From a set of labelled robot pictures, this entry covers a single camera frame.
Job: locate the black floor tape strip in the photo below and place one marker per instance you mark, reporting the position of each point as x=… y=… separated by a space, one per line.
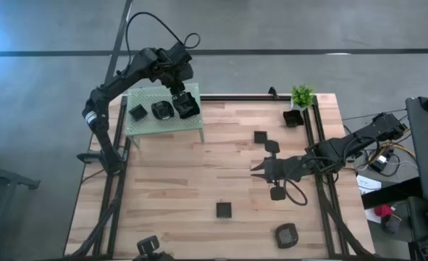
x=123 y=25
x=235 y=52

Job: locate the small grey power box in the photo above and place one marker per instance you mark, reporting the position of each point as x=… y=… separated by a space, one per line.
x=380 y=162

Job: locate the white paper sheet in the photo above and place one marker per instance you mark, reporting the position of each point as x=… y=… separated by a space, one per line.
x=367 y=184

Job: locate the small square black plate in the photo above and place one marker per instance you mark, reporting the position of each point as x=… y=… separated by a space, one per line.
x=260 y=137
x=138 y=112

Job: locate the red rounded object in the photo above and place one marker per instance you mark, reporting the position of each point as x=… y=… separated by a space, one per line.
x=384 y=211

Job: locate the green plant in white pot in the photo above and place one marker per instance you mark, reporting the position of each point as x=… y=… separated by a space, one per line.
x=302 y=95

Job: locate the dark grey desk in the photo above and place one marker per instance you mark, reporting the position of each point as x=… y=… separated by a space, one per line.
x=427 y=152

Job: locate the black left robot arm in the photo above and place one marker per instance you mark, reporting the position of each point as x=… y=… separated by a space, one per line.
x=101 y=127

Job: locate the dark grey lump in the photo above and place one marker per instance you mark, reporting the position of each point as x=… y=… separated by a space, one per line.
x=392 y=224

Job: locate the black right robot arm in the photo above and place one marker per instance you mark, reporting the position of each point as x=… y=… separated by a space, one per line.
x=365 y=134

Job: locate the black rounded plate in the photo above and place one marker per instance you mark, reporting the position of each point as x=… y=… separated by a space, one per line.
x=286 y=236
x=162 y=110

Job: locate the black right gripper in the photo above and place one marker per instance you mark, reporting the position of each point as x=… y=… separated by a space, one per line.
x=286 y=168

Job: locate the black side table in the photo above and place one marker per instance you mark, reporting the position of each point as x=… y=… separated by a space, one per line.
x=423 y=221

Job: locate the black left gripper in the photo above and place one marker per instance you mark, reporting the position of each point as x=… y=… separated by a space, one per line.
x=179 y=67

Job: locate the black clamp knob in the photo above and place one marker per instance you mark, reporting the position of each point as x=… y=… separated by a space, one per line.
x=272 y=92

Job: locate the small black cube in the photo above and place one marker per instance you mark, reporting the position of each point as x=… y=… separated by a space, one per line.
x=223 y=210

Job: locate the green perforated metal shelf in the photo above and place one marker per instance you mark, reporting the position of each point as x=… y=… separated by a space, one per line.
x=152 y=127

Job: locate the black flared square plate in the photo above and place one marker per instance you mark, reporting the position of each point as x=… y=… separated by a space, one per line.
x=188 y=108
x=293 y=119

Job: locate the black metal stand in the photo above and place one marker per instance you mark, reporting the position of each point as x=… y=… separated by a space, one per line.
x=3 y=175

